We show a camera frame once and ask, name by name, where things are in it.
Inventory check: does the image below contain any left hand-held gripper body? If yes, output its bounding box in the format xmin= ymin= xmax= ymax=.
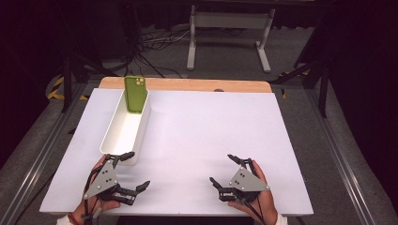
xmin=83 ymin=153 xmax=139 ymax=206

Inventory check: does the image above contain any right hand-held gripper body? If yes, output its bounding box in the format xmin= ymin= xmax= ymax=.
xmin=219 ymin=157 xmax=270 ymax=204

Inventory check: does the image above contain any white plastic storage bin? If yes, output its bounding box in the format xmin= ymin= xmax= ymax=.
xmin=99 ymin=88 xmax=152 ymax=167

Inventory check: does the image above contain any green phone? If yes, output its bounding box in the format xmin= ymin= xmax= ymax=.
xmin=124 ymin=75 xmax=148 ymax=114

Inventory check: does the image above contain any person's left hand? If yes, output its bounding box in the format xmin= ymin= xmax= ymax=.
xmin=76 ymin=155 xmax=121 ymax=219

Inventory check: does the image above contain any person's right hand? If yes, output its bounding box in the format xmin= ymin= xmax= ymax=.
xmin=227 ymin=159 xmax=279 ymax=221

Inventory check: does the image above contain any white table board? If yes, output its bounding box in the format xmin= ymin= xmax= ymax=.
xmin=39 ymin=87 xmax=314 ymax=218

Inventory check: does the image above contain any wooden table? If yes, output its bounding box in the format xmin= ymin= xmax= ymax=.
xmin=99 ymin=76 xmax=273 ymax=94

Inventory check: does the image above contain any black tripod stand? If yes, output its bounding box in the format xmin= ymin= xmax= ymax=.
xmin=60 ymin=51 xmax=120 ymax=113
xmin=268 ymin=55 xmax=330 ymax=119

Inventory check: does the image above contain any yellow black floor tape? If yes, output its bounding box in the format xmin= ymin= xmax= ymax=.
xmin=46 ymin=76 xmax=89 ymax=101

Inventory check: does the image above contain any aluminium floor rail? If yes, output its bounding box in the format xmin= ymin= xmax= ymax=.
xmin=304 ymin=88 xmax=376 ymax=225
xmin=0 ymin=82 xmax=92 ymax=225

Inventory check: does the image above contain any tangle of black floor cables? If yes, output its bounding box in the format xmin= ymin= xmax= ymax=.
xmin=125 ymin=26 xmax=245 ymax=79

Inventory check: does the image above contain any white metal stand frame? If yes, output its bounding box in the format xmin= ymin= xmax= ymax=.
xmin=186 ymin=4 xmax=276 ymax=74

